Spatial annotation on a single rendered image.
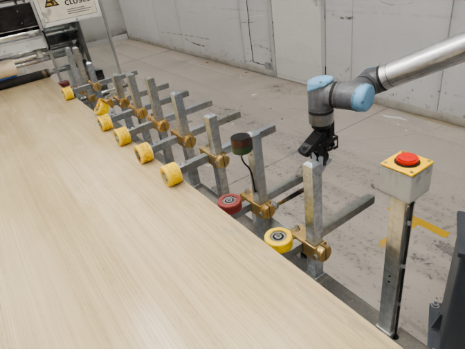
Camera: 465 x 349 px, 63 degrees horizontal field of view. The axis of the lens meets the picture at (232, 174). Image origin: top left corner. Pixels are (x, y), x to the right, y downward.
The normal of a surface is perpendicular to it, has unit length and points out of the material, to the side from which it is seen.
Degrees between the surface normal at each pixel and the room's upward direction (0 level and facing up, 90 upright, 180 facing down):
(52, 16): 90
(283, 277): 0
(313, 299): 0
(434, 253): 0
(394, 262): 90
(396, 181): 90
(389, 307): 90
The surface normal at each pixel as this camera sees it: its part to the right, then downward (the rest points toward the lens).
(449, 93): -0.82, 0.39
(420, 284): -0.14, -0.85
